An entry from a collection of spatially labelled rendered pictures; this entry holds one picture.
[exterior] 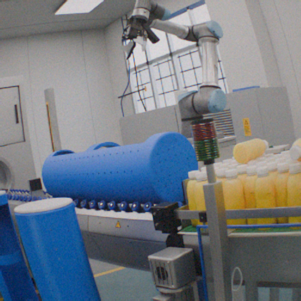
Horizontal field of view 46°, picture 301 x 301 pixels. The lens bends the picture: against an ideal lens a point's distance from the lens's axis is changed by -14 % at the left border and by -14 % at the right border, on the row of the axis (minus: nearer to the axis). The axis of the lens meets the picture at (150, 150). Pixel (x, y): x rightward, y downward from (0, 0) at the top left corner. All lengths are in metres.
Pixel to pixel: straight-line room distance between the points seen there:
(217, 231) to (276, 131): 2.28
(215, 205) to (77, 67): 6.27
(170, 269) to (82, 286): 0.51
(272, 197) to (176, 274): 0.38
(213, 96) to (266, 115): 1.29
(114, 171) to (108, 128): 5.59
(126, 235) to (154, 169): 0.35
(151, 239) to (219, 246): 0.58
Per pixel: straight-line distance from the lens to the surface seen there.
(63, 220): 1.53
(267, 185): 1.14
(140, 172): 1.51
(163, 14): 1.83
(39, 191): 2.62
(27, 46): 6.90
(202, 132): 0.97
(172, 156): 1.57
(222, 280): 1.08
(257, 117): 3.09
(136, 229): 1.64
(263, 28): 4.46
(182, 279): 1.26
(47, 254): 1.54
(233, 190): 1.21
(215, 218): 1.01
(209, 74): 1.98
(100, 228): 1.83
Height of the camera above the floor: 1.26
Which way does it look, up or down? 3 degrees down
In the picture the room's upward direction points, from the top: 10 degrees counter-clockwise
